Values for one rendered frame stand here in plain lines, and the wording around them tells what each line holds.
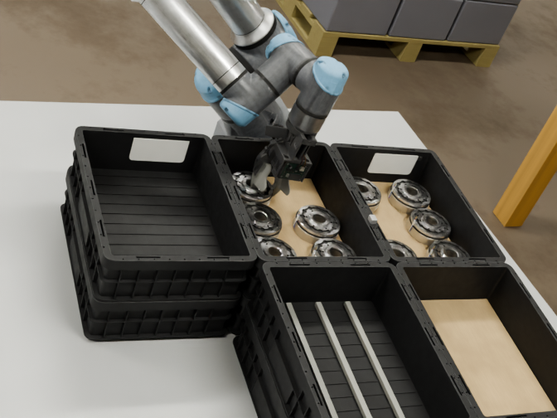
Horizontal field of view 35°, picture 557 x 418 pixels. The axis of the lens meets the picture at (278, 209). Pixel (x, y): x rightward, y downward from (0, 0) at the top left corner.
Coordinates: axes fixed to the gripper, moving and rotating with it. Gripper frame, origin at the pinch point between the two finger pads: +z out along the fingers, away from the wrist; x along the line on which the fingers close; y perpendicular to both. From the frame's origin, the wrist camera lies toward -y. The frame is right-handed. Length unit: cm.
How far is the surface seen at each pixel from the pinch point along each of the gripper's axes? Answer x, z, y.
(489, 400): 31, -2, 60
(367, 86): 151, 67, -185
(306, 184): 13.6, 0.5, -4.7
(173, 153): -20.7, -0.6, -7.0
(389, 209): 32.9, -1.9, 3.5
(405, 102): 168, 65, -174
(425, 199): 42.0, -6.0, 2.8
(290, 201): 7.2, 1.3, 1.9
